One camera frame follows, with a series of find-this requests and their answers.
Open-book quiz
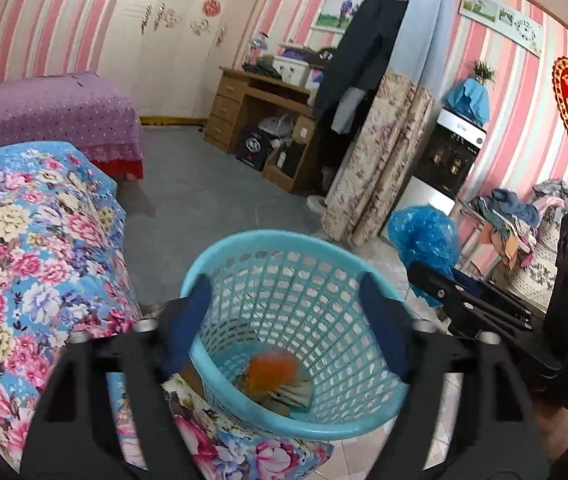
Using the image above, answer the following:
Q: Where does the pink floral curtain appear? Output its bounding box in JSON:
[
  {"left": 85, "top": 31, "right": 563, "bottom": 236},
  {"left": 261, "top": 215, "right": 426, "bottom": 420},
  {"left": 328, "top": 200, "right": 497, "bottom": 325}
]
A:
[{"left": 321, "top": 71, "right": 435, "bottom": 247}]

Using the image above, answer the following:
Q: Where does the white storage box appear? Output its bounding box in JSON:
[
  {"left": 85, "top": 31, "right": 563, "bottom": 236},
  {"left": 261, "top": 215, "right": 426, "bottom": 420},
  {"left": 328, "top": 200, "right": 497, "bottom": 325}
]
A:
[{"left": 271, "top": 55, "right": 312, "bottom": 88}]

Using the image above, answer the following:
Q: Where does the small framed couple photo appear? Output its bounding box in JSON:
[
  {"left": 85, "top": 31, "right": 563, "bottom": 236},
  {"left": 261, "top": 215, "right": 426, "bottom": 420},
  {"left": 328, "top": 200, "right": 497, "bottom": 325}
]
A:
[{"left": 314, "top": 0, "right": 377, "bottom": 33}]

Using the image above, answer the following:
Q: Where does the black bag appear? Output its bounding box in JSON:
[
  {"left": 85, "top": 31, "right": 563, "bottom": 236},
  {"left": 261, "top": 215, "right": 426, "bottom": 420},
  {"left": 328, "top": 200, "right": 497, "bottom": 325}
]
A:
[{"left": 311, "top": 46, "right": 337, "bottom": 68}]

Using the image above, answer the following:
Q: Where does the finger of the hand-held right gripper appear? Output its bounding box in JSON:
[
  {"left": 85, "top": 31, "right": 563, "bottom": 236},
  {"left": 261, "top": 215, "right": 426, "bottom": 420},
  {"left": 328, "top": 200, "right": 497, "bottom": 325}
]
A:
[
  {"left": 451, "top": 269, "right": 557, "bottom": 323},
  {"left": 406, "top": 261, "right": 565, "bottom": 378}
]

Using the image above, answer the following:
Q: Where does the small green plant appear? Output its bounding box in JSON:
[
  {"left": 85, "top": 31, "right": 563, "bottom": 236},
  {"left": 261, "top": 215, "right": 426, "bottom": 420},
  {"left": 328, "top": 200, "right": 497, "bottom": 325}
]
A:
[{"left": 470, "top": 60, "right": 497, "bottom": 86}]

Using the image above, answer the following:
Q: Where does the blue cloth cover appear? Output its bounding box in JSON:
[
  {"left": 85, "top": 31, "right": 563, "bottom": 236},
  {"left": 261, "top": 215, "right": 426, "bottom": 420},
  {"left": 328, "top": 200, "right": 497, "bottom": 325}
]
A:
[{"left": 446, "top": 77, "right": 491, "bottom": 126}]

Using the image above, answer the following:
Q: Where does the purple bed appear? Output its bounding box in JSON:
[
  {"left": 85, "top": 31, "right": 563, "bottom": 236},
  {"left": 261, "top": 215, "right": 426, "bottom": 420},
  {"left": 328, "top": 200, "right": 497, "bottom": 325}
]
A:
[{"left": 0, "top": 72, "right": 144, "bottom": 181}]

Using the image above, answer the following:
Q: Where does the white wardrobe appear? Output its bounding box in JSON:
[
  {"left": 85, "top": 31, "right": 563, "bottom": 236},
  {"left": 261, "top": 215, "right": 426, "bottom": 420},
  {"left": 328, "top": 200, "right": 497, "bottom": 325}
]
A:
[{"left": 96, "top": 0, "right": 260, "bottom": 123}]

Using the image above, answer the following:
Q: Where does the floral blanket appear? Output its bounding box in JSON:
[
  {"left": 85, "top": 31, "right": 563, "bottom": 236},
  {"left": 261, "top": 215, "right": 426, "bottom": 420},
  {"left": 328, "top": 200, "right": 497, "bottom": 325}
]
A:
[{"left": 0, "top": 141, "right": 335, "bottom": 480}]

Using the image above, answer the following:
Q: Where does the wooden desk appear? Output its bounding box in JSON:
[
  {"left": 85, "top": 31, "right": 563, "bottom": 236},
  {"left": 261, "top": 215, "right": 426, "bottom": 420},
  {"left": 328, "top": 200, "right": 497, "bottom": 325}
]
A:
[{"left": 205, "top": 66, "right": 332, "bottom": 196}]

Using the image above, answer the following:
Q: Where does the pile of clothes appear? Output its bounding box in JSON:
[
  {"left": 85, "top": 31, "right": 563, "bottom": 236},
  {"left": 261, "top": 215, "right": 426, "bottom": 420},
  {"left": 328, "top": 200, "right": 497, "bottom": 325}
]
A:
[{"left": 469, "top": 177, "right": 568, "bottom": 266}]

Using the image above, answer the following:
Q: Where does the orange snack wrapper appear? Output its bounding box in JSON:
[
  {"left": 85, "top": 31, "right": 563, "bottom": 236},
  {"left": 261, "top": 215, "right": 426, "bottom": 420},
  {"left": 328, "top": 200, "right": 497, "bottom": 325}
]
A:
[{"left": 259, "top": 385, "right": 315, "bottom": 413}]

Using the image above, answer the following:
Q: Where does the water dispenser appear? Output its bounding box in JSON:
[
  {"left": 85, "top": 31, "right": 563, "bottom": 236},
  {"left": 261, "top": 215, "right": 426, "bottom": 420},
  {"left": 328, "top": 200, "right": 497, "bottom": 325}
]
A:
[{"left": 381, "top": 107, "right": 487, "bottom": 241}]

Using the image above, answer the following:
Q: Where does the dark hanging coat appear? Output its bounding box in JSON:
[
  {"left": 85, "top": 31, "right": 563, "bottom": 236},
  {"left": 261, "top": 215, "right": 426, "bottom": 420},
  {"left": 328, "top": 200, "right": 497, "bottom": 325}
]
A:
[{"left": 312, "top": 0, "right": 410, "bottom": 136}]

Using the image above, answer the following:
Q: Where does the long wall picture with clock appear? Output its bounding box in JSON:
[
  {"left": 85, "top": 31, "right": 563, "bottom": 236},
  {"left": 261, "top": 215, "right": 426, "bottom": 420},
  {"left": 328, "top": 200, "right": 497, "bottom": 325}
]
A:
[{"left": 460, "top": 0, "right": 546, "bottom": 57}]

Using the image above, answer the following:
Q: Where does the blue plastic bag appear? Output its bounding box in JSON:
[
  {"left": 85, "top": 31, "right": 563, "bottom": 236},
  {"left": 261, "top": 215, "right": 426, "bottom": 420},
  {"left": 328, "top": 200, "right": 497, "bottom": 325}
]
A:
[{"left": 388, "top": 205, "right": 460, "bottom": 306}]

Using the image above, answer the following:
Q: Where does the light blue plastic basket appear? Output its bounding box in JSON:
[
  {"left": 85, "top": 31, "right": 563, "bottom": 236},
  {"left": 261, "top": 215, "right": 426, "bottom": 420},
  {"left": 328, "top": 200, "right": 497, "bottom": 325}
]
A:
[{"left": 180, "top": 230, "right": 417, "bottom": 442}]

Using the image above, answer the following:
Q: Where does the white lace cloth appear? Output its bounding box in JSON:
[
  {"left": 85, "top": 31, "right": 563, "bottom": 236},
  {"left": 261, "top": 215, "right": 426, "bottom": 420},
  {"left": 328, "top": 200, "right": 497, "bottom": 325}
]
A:
[{"left": 506, "top": 220, "right": 565, "bottom": 311}]

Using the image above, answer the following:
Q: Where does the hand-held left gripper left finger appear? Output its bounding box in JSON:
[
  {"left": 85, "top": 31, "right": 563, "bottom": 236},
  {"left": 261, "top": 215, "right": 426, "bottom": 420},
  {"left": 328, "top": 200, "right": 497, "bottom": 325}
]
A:
[{"left": 19, "top": 275, "right": 215, "bottom": 480}]

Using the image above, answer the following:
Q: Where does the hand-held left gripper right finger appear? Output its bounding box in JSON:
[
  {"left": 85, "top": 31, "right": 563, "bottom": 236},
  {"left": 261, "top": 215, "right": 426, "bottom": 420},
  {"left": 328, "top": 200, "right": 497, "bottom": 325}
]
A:
[{"left": 359, "top": 272, "right": 550, "bottom": 480}]

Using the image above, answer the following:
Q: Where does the desk lamp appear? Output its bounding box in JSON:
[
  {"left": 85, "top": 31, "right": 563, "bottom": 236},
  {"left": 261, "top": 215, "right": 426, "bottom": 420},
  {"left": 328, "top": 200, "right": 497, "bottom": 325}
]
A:
[{"left": 246, "top": 32, "right": 270, "bottom": 68}]

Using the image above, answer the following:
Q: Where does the light blue curtain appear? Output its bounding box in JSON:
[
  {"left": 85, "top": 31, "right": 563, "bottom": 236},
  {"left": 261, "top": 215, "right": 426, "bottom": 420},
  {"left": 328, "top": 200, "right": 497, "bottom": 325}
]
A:
[{"left": 389, "top": 0, "right": 460, "bottom": 86}]

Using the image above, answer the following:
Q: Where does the black box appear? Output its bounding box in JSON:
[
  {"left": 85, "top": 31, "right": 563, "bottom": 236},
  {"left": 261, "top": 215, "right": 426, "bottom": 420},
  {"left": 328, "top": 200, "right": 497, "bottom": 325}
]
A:
[{"left": 235, "top": 126, "right": 275, "bottom": 171}]

